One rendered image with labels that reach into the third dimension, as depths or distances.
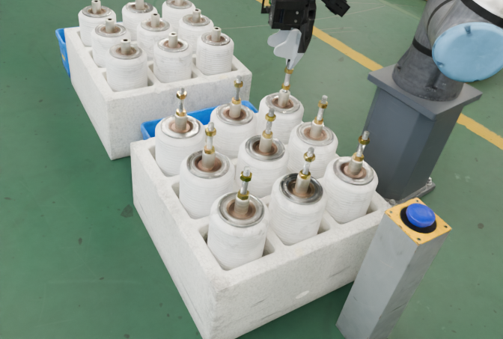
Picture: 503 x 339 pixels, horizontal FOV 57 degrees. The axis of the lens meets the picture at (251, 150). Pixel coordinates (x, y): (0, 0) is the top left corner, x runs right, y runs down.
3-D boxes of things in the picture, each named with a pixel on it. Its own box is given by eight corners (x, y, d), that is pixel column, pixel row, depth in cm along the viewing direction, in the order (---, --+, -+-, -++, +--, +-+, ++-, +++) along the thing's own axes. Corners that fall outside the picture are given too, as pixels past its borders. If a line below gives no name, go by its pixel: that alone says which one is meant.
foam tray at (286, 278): (275, 161, 123) (287, 105, 112) (373, 272, 98) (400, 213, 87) (132, 203, 105) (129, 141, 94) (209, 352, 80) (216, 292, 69)
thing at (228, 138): (230, 161, 110) (238, 96, 99) (256, 184, 105) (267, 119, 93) (197, 175, 105) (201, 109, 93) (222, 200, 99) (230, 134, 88)
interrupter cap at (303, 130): (302, 148, 88) (303, 145, 87) (291, 125, 93) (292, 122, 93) (338, 147, 90) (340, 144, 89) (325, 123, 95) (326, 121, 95)
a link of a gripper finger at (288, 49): (267, 69, 92) (274, 24, 86) (295, 68, 93) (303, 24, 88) (272, 76, 89) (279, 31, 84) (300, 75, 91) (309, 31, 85)
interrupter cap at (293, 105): (290, 93, 103) (290, 90, 102) (305, 111, 98) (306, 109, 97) (259, 97, 100) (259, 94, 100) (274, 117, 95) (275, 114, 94)
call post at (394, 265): (362, 310, 90) (416, 197, 71) (387, 340, 86) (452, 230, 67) (334, 325, 87) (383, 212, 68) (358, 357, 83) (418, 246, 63)
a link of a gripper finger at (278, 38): (262, 58, 95) (269, 16, 89) (289, 57, 96) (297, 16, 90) (266, 66, 92) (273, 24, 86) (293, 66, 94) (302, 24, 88)
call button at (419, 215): (416, 208, 69) (421, 198, 68) (436, 227, 67) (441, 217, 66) (397, 216, 68) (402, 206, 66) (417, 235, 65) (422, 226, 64)
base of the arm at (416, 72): (418, 60, 112) (433, 22, 106) (472, 90, 103) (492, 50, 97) (378, 74, 104) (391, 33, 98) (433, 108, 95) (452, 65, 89)
